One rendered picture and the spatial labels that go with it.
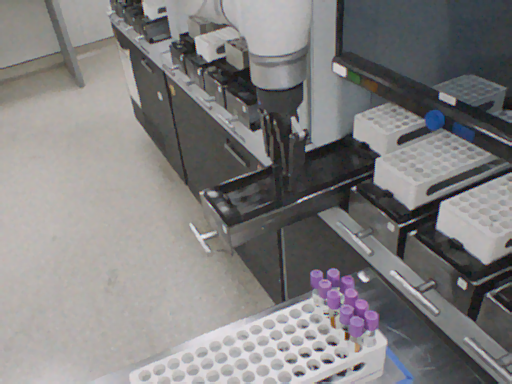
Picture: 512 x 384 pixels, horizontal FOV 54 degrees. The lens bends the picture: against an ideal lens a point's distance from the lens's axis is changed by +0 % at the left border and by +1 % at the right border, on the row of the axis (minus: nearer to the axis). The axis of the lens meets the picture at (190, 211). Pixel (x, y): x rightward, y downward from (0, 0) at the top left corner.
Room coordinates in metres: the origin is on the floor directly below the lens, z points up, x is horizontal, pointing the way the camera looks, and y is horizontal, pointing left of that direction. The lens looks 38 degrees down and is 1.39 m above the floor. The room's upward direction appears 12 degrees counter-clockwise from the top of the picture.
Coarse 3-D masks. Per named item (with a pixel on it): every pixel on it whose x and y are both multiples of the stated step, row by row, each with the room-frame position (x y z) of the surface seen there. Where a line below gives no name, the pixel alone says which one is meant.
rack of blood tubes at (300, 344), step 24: (288, 312) 0.40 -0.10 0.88; (216, 336) 0.39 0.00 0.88; (240, 336) 0.39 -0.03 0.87; (264, 336) 0.37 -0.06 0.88; (288, 336) 0.37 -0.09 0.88; (312, 336) 0.37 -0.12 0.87; (336, 336) 0.35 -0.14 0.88; (168, 360) 0.37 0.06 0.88; (192, 360) 0.37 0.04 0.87; (216, 360) 0.36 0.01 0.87; (240, 360) 0.35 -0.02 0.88; (264, 360) 0.34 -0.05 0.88; (288, 360) 0.36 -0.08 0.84; (312, 360) 0.33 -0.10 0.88; (336, 360) 0.32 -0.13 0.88; (360, 360) 0.32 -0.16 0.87; (384, 360) 0.33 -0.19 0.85
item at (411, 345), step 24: (360, 288) 0.47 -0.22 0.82; (384, 288) 0.46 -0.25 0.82; (264, 312) 0.46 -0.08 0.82; (312, 312) 0.44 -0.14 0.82; (384, 312) 0.42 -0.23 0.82; (408, 312) 0.41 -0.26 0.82; (384, 336) 0.38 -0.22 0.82; (408, 336) 0.37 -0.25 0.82; (432, 336) 0.37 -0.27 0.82; (144, 360) 0.42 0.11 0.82; (408, 360) 0.34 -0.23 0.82; (432, 360) 0.33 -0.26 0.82; (456, 360) 0.33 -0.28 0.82
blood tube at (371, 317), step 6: (366, 312) 0.34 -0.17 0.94; (372, 312) 0.34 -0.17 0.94; (366, 318) 0.33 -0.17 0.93; (372, 318) 0.33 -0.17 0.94; (366, 324) 0.33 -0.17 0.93; (372, 324) 0.33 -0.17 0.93; (366, 330) 0.33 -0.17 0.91; (372, 330) 0.33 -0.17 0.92; (366, 336) 0.33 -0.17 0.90; (372, 336) 0.33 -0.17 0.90; (366, 342) 0.33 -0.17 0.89; (372, 342) 0.33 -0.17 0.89
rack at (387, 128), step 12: (384, 108) 0.88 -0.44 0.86; (396, 108) 0.87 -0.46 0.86; (360, 120) 0.85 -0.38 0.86; (372, 120) 0.85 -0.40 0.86; (384, 120) 0.85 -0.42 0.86; (396, 120) 0.83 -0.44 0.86; (408, 120) 0.82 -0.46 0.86; (420, 120) 0.81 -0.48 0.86; (360, 132) 0.85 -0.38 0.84; (372, 132) 0.82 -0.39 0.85; (384, 132) 0.79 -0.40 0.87; (396, 132) 0.79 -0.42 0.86; (408, 132) 0.86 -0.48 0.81; (420, 132) 0.85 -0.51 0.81; (432, 132) 0.81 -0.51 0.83; (372, 144) 0.81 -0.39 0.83; (384, 144) 0.78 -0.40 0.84; (396, 144) 0.79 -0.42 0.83; (408, 144) 0.80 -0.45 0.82
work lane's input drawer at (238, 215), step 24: (336, 144) 0.87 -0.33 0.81; (360, 144) 0.84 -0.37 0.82; (264, 168) 0.83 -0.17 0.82; (312, 168) 0.81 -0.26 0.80; (336, 168) 0.79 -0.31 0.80; (360, 168) 0.76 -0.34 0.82; (216, 192) 0.78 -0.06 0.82; (240, 192) 0.78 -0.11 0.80; (264, 192) 0.76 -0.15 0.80; (312, 192) 0.73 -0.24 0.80; (336, 192) 0.73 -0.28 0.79; (216, 216) 0.73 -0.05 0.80; (240, 216) 0.69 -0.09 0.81; (264, 216) 0.69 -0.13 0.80; (288, 216) 0.71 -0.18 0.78; (240, 240) 0.68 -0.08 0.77
